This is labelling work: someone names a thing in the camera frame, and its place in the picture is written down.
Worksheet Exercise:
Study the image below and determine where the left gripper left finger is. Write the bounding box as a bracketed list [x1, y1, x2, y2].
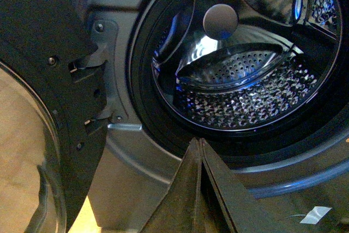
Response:
[141, 139, 203, 232]

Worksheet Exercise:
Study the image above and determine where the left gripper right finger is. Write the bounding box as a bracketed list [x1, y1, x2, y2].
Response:
[199, 139, 287, 232]

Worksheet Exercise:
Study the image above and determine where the black washing machine door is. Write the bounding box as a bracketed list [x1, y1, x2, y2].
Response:
[1, 0, 107, 227]

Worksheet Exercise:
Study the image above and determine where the dark grey washing machine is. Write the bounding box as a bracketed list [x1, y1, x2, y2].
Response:
[72, 0, 348, 232]

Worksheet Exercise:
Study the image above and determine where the silver tape piece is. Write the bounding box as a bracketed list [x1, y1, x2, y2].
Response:
[300, 206, 332, 225]

